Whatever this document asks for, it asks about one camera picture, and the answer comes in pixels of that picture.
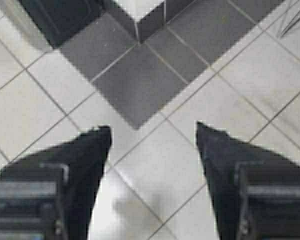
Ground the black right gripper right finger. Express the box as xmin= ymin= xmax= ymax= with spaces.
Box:
xmin=196 ymin=121 xmax=300 ymax=240

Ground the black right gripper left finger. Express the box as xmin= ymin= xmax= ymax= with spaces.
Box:
xmin=0 ymin=125 xmax=112 ymax=240

